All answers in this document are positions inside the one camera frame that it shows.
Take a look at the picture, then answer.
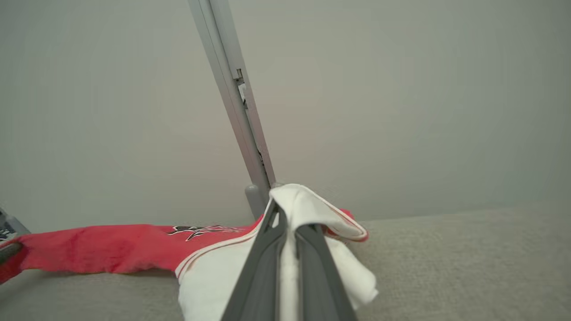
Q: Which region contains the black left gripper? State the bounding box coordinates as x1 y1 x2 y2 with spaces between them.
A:
0 207 31 243

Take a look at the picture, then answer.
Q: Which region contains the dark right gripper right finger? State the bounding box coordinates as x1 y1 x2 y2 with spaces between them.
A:
294 224 358 321

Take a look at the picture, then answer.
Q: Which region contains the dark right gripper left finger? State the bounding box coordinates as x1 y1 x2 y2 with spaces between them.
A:
221 201 286 321

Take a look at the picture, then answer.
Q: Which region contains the red and white shirt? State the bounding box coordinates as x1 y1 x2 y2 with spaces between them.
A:
0 184 379 321

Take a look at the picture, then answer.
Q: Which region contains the grey fabric sofa seat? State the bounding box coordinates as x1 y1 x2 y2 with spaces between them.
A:
0 203 571 321

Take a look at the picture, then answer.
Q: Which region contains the grey cylindrical post foot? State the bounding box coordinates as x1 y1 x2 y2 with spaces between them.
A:
244 184 271 220

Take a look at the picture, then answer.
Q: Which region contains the grey metal partition post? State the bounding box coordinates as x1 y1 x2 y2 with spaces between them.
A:
187 0 277 190

